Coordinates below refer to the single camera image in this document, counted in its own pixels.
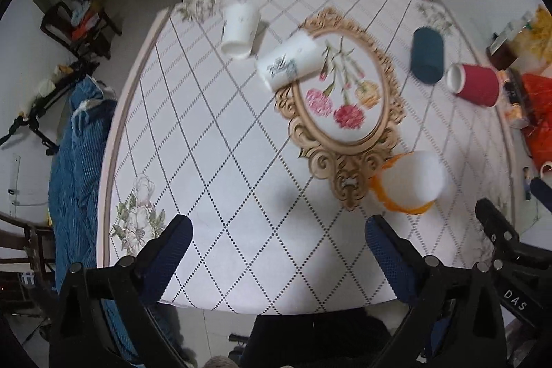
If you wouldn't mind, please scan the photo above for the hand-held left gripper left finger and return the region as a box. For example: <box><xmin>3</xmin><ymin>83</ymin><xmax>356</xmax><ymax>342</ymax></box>
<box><xmin>52</xmin><ymin>215</ymin><xmax>194</xmax><ymax>368</ymax></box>

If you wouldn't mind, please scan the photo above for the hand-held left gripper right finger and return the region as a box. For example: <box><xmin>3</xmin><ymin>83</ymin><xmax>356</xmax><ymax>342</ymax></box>
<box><xmin>365</xmin><ymin>215</ymin><xmax>506</xmax><ymax>368</ymax></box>

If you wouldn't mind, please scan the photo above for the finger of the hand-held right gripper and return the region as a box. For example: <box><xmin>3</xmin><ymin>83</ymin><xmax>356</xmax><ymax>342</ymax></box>
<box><xmin>531</xmin><ymin>177</ymin><xmax>552</xmax><ymax>214</ymax></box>
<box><xmin>475</xmin><ymin>198</ymin><xmax>523</xmax><ymax>250</ymax></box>

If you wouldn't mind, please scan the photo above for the orange and white cup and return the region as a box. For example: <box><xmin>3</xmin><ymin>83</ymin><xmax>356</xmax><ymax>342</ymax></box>
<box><xmin>369</xmin><ymin>151</ymin><xmax>448</xmax><ymax>215</ymax></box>

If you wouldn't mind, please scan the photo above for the red cup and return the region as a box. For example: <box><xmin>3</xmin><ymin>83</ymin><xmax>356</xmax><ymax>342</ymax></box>
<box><xmin>446</xmin><ymin>63</ymin><xmax>502</xmax><ymax>107</ymax></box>

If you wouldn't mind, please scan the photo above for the dark teal cup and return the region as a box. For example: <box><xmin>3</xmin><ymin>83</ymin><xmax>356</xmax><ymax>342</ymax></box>
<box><xmin>409</xmin><ymin>27</ymin><xmax>445</xmax><ymax>84</ymax></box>

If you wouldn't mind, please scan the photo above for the white cup with blue print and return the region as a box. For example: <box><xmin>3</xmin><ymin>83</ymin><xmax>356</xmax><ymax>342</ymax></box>
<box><xmin>255</xmin><ymin>32</ymin><xmax>324</xmax><ymax>92</ymax></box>

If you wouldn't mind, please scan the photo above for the plain white paper cup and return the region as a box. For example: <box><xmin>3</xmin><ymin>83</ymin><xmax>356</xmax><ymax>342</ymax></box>
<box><xmin>221</xmin><ymin>2</ymin><xmax>260</xmax><ymax>59</ymax></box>

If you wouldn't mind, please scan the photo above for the orange plastic bag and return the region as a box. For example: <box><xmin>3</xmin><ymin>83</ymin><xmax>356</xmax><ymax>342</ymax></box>
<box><xmin>519</xmin><ymin>72</ymin><xmax>552</xmax><ymax>180</ymax></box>

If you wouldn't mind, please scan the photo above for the floral checked tablecloth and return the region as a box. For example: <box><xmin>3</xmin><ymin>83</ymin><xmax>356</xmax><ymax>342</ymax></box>
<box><xmin>97</xmin><ymin>0</ymin><xmax>518</xmax><ymax>315</ymax></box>

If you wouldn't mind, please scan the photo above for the blue blanket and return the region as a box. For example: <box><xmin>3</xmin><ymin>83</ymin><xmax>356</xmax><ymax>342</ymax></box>
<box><xmin>47</xmin><ymin>75</ymin><xmax>144</xmax><ymax>365</ymax></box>

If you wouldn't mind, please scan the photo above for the brown box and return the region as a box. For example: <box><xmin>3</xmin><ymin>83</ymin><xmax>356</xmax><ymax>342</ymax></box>
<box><xmin>486</xmin><ymin>35</ymin><xmax>519</xmax><ymax>70</ymax></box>

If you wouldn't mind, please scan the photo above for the yellow packet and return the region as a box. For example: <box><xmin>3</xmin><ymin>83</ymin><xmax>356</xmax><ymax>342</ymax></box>
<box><xmin>523</xmin><ymin>5</ymin><xmax>552</xmax><ymax>68</ymax></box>

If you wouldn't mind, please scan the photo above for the black tripod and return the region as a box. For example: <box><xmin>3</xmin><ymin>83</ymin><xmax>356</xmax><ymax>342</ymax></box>
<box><xmin>0</xmin><ymin>61</ymin><xmax>101</xmax><ymax>156</ymax></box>

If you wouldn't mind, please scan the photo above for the dark wooden chair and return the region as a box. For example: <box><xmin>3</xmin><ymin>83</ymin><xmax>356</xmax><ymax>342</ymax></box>
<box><xmin>40</xmin><ymin>0</ymin><xmax>124</xmax><ymax>61</ymax></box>

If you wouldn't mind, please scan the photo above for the pile of clothes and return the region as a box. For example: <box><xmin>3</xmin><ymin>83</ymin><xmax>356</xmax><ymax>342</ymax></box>
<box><xmin>70</xmin><ymin>0</ymin><xmax>103</xmax><ymax>40</ymax></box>

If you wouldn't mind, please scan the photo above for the dark wooden frame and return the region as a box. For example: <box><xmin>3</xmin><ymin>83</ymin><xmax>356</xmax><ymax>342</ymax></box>
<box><xmin>0</xmin><ymin>212</ymin><xmax>58</xmax><ymax>310</ymax></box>

